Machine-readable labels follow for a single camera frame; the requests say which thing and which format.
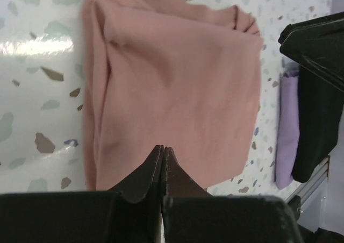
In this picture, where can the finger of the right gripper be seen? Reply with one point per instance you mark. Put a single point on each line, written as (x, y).
(317, 45)

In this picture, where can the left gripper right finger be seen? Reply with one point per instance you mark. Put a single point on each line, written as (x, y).
(190, 214)

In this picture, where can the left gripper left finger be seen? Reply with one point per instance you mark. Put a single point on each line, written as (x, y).
(128, 212)

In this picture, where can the pink t shirt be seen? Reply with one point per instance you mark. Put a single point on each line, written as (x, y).
(166, 72)

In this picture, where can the black folded t shirt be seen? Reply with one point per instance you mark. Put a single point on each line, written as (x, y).
(320, 109)

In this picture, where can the lavender folded t shirt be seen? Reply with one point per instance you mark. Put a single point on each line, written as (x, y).
(288, 130)

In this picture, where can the aluminium frame rail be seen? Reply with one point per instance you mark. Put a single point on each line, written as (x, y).
(309, 199)

